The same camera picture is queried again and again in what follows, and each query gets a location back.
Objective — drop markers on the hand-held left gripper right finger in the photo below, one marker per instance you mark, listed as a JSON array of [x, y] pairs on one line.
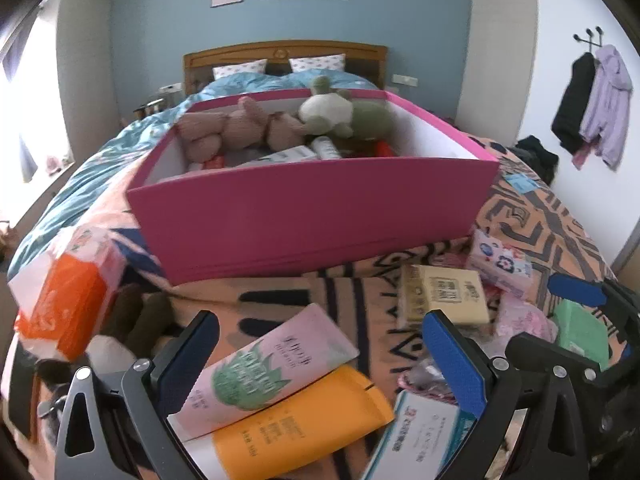
[[455, 360]]

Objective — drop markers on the pink tasselled sachet bag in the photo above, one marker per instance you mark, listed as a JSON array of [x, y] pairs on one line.
[[525, 320]]

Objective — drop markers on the green plush frog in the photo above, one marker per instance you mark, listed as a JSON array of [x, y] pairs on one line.
[[370, 117]]

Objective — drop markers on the black clothes pile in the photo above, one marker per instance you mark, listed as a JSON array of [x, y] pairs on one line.
[[537, 155]]

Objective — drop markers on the black wall hook rack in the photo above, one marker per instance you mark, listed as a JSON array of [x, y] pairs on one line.
[[590, 37]]

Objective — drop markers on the pink cream tube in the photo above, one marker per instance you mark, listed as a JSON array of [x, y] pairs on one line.
[[260, 370]]

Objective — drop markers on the green wet wipes pack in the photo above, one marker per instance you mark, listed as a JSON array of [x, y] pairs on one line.
[[580, 332]]

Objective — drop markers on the dotted white pillow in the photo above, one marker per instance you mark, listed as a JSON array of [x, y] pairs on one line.
[[317, 63], [240, 67]]

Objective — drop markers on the brown plush toy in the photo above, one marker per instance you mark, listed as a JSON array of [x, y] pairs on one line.
[[135, 320]]

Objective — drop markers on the dark bedside table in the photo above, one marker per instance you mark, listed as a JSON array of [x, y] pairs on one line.
[[150, 106]]

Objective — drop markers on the pale carton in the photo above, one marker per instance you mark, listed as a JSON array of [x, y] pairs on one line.
[[285, 156]]

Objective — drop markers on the floral tissue pack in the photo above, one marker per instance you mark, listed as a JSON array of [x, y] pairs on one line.
[[500, 265]]

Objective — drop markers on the orange tissue pack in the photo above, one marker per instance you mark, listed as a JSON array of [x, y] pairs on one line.
[[70, 300]]

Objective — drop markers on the blue face mask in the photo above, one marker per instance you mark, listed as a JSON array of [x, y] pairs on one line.
[[520, 182]]

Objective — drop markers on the blue duvet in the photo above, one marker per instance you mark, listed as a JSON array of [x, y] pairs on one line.
[[100, 170]]

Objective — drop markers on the orange patterned blanket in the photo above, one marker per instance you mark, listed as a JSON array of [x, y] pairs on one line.
[[540, 210]]

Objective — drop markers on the beige soap box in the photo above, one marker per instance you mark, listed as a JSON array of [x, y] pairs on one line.
[[445, 295]]

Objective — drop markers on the white blue medicine box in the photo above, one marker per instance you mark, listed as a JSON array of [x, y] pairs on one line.
[[415, 435]]

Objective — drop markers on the orange cream tube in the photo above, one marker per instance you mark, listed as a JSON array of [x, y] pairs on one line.
[[300, 420]]

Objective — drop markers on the red packet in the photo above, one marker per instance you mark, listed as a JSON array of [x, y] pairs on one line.
[[384, 150]]

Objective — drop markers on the black jacket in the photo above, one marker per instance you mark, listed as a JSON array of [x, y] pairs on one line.
[[575, 105]]

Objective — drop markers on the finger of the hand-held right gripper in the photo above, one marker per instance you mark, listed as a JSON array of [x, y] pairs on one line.
[[540, 355], [575, 287]]

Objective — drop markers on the white wall socket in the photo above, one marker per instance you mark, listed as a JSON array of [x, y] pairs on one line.
[[405, 79], [171, 88]]

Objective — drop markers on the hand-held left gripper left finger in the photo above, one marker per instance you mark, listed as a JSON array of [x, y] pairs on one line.
[[192, 360]]

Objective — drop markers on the purple hoodie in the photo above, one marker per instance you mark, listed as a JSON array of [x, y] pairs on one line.
[[607, 105]]

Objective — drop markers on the pink garment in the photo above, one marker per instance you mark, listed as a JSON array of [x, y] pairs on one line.
[[580, 160]]

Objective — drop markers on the pink storage box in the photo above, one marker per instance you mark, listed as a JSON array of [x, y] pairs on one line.
[[300, 210]]

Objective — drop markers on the white bottle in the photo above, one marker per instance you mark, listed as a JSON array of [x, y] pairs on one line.
[[327, 147]]

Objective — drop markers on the wooden headboard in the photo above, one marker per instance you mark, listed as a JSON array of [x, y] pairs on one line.
[[280, 50]]

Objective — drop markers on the pink plush bunny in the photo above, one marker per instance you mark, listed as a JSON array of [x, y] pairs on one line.
[[235, 125]]

